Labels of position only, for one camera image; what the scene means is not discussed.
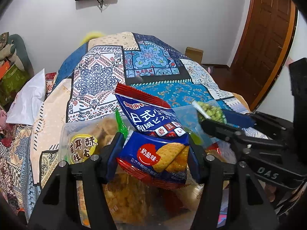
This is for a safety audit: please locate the person's right hand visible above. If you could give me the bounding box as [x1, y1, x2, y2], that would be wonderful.
[264, 182, 277, 203]

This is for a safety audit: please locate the red snack packet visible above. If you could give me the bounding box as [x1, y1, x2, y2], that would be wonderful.
[206, 142, 229, 161]

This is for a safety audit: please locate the brown wooden door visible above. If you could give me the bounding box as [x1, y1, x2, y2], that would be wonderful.
[230, 0, 297, 109]

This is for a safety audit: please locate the green bag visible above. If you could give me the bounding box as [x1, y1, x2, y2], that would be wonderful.
[0, 63, 30, 106]

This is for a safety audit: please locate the blue biscuit packet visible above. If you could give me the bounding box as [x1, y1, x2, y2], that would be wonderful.
[116, 131, 190, 190]
[115, 83, 186, 138]

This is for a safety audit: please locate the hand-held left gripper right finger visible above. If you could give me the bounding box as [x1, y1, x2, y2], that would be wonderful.
[187, 136, 272, 230]

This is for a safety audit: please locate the yellow object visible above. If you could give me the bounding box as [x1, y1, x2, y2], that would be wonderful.
[80, 31, 106, 46]

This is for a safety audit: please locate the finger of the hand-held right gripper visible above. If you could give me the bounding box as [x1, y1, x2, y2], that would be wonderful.
[221, 110, 262, 128]
[201, 119, 243, 145]

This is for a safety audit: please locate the green pea packet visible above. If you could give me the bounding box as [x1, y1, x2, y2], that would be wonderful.
[192, 100, 227, 125]

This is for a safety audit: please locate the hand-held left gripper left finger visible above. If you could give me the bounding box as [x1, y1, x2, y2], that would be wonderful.
[27, 132, 125, 230]

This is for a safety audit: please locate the brown pastry packet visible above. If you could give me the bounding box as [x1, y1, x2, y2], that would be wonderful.
[103, 170, 155, 224]

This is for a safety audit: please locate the white pillow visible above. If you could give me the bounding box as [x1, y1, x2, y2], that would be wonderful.
[6, 68, 46, 126]

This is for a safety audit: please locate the green edged crisps packet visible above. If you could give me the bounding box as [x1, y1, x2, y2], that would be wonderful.
[59, 108, 130, 173]

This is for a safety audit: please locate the orange box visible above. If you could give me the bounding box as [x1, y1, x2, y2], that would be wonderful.
[0, 61, 11, 79]

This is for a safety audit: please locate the clear plastic container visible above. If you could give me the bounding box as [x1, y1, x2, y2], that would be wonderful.
[59, 106, 231, 228]

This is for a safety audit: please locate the cardboard box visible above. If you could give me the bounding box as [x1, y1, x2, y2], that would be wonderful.
[185, 47, 204, 64]

